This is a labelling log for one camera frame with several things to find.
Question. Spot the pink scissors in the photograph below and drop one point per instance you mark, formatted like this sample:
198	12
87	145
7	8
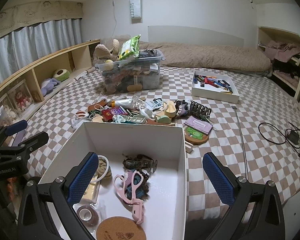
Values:
133	206

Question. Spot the white wall shelf niche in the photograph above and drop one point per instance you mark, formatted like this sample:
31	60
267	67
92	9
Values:
261	37

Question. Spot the wooden bedside shelf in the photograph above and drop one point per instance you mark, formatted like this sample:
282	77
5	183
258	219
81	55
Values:
40	65

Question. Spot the clear display box red figurines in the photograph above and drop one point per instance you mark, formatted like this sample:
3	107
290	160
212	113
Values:
20	100

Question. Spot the brown fuzzy slippers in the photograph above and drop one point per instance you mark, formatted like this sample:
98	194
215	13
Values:
106	50

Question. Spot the hanging white pouch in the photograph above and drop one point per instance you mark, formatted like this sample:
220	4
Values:
135	6

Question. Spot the small white block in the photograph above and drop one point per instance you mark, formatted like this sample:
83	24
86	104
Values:
189	147

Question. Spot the beige fluffy pillow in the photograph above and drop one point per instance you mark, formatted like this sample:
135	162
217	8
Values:
202	55

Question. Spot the small white tray box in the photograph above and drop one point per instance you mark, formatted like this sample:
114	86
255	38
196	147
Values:
215	93

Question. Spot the lilac book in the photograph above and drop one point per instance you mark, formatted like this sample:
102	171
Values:
18	137

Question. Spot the dark crocheted piece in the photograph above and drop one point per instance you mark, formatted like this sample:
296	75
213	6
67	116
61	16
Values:
140	180

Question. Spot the round cork coaster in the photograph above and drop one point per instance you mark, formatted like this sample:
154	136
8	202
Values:
117	230

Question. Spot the dark brown hair claw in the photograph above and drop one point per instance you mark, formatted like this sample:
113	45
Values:
140	162

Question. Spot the black hair claw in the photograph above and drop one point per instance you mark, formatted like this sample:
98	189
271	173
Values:
200	108

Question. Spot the yellow ball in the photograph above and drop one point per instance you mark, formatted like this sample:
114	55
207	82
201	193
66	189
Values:
108	65

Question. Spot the green snack packet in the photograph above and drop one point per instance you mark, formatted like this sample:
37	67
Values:
128	47

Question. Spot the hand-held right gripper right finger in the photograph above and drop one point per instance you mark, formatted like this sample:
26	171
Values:
218	180

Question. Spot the brown leather piece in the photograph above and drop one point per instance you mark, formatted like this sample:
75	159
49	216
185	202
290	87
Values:
97	106

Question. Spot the clear display box pale figurines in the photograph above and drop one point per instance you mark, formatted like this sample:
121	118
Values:
2	110

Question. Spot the pile of clothes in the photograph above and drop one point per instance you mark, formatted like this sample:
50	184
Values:
285	52

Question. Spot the clear plastic storage bin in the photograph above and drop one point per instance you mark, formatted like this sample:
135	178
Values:
145	80

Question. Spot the purple plush toy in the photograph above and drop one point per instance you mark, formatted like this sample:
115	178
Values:
48	85

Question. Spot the large white cardboard box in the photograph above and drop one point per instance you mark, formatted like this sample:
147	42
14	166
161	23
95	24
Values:
165	180

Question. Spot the dark crochet scrunchie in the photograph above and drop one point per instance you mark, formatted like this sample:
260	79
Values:
181	106

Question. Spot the checkered bed sheet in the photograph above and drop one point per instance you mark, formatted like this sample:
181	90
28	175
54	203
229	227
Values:
227	142

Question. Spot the pile of colourful lighters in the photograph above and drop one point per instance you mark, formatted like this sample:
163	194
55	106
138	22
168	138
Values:
213	81

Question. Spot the green frog coaster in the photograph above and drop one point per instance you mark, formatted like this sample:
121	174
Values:
196	137

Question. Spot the purple notebook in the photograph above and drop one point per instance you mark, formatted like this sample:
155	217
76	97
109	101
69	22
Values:
198	125

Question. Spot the beige printed valance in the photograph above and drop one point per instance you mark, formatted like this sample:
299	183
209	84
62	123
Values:
40	12

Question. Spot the thin metal rod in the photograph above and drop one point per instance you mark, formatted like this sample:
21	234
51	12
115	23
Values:
242	140

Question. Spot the avocado plush toy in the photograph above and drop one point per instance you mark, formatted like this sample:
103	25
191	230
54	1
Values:
61	74

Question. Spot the silver tube with orange cap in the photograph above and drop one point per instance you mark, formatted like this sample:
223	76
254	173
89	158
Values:
122	102

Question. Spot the red foil pack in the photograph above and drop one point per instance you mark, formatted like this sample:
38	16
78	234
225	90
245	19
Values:
110	112

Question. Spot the silver blue foil packet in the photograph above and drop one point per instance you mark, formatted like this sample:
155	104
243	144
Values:
118	118

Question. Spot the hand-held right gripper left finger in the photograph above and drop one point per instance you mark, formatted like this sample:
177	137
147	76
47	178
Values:
82	177

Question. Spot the grey curtain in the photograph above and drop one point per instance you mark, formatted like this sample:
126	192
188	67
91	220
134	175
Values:
27	37

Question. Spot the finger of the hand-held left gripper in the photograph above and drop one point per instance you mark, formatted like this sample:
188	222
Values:
16	127
32	140

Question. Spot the brown tape roll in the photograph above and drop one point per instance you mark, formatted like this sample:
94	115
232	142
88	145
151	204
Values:
96	218

